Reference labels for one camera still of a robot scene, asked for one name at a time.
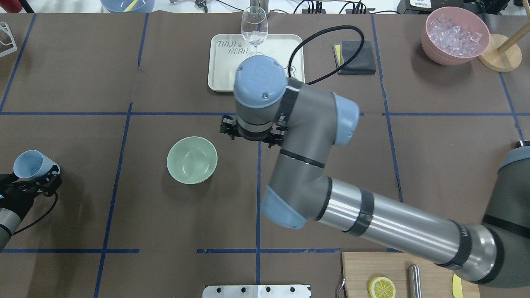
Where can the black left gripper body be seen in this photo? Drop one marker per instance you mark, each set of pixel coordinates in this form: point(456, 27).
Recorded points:
point(15, 195)

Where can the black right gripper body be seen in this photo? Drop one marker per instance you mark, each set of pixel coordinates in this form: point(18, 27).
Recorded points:
point(229, 126)

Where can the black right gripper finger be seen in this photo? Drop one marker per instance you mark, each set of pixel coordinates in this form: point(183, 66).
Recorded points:
point(228, 126)
point(274, 136)

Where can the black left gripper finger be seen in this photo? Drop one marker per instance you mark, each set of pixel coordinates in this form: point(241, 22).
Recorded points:
point(7, 179)
point(49, 183)

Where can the light blue plastic cup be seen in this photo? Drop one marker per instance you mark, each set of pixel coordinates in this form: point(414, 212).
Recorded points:
point(32, 164)

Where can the green bowl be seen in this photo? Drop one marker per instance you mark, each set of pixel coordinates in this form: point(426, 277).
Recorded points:
point(192, 160)

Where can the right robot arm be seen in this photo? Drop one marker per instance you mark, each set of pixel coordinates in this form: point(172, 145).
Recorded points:
point(306, 122)

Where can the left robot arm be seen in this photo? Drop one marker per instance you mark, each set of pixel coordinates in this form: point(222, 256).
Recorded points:
point(9, 221)

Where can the pink bowl of ice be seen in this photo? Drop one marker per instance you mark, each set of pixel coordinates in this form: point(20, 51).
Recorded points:
point(454, 36)

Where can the cream bear tray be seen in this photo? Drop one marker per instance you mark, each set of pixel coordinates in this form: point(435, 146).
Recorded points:
point(227, 51)

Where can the clear wine glass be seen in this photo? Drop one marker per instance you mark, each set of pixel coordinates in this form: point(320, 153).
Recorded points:
point(254, 26)

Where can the grey folded cloth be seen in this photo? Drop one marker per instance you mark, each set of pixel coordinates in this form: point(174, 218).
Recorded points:
point(362, 64)

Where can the wooden cutting board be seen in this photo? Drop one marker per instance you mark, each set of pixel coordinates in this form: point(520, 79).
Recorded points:
point(359, 268)

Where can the blue basin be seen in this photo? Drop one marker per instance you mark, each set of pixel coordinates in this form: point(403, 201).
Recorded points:
point(128, 6)

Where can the lemon half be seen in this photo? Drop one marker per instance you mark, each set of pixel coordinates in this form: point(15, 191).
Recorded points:
point(381, 287)

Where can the steel muddler black cap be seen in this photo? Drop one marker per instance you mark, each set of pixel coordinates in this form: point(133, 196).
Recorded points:
point(414, 278)

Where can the yellow plastic knife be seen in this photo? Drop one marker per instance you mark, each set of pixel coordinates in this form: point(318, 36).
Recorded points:
point(457, 289)

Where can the wooden stand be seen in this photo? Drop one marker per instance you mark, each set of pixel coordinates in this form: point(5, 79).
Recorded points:
point(503, 54)

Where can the white wire rack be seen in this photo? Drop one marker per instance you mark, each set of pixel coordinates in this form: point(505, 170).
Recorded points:
point(7, 42)

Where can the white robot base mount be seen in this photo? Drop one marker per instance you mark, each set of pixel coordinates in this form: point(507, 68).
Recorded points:
point(258, 291)

